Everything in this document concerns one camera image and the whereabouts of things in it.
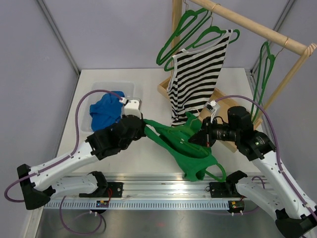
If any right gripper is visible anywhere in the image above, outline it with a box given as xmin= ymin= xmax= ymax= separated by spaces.
xmin=189 ymin=116 xmax=240 ymax=147

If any green tank top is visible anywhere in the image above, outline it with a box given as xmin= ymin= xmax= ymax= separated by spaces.
xmin=143 ymin=112 xmax=220 ymax=182

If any blue tank top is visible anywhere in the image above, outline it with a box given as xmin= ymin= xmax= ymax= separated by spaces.
xmin=90 ymin=93 xmax=123 ymax=131

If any striped black white tank top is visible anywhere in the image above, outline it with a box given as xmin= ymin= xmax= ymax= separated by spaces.
xmin=167 ymin=29 xmax=233 ymax=126

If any green hanger of blue top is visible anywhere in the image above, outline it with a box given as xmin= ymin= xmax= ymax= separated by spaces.
xmin=250 ymin=38 xmax=289 ymax=123

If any green hanger of striped top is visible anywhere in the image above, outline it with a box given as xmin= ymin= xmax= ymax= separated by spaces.
xmin=156 ymin=8 xmax=228 ymax=72

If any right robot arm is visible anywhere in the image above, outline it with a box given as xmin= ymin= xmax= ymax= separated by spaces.
xmin=188 ymin=106 xmax=317 ymax=238

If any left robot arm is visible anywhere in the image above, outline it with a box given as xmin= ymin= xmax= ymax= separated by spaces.
xmin=17 ymin=115 xmax=145 ymax=210

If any empty green hanger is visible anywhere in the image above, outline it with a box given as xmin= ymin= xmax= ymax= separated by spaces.
xmin=156 ymin=1 xmax=211 ymax=64
xmin=159 ymin=8 xmax=216 ymax=66

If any wooden clothes rack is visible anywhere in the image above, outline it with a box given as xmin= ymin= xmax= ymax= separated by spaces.
xmin=157 ymin=0 xmax=317 ymax=152

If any white plastic basket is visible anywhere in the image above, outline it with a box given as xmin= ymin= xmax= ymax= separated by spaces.
xmin=78 ymin=81 xmax=134 ymax=134

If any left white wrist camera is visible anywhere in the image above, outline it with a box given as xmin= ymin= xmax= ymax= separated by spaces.
xmin=119 ymin=97 xmax=142 ymax=119

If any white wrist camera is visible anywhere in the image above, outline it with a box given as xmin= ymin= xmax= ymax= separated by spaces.
xmin=204 ymin=100 xmax=220 ymax=122
xmin=119 ymin=97 xmax=142 ymax=119

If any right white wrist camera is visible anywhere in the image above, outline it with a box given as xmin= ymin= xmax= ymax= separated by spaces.
xmin=204 ymin=100 xmax=220 ymax=122

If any aluminium mounting rail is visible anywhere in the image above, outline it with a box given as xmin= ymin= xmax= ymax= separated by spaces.
xmin=59 ymin=173 xmax=295 ymax=199

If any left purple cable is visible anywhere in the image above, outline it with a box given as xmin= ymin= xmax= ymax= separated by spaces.
xmin=4 ymin=89 xmax=124 ymax=202

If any purple cable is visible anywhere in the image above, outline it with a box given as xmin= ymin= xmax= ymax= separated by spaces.
xmin=4 ymin=89 xmax=124 ymax=202
xmin=215 ymin=95 xmax=313 ymax=216

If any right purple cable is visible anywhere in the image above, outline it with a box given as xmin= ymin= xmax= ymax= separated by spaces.
xmin=215 ymin=95 xmax=313 ymax=216

